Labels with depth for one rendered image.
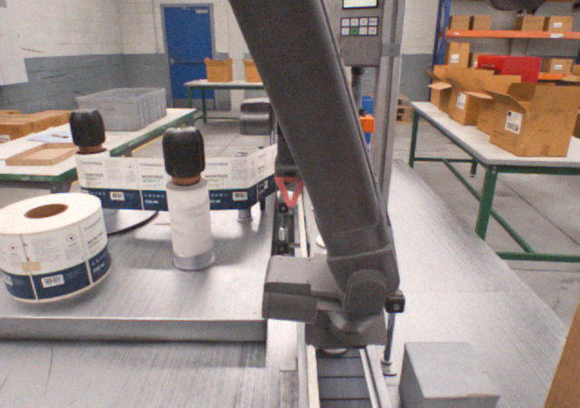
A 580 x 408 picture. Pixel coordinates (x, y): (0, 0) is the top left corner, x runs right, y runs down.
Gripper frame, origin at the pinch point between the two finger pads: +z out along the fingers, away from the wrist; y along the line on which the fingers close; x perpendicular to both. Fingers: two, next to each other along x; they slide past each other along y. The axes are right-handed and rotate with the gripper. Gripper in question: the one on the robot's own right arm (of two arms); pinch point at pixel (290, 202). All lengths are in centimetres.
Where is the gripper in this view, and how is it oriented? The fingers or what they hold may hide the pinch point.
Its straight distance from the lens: 82.8
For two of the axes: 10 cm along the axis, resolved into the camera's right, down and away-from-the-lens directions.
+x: 10.0, 0.1, 0.0
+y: 0.0, 3.6, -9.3
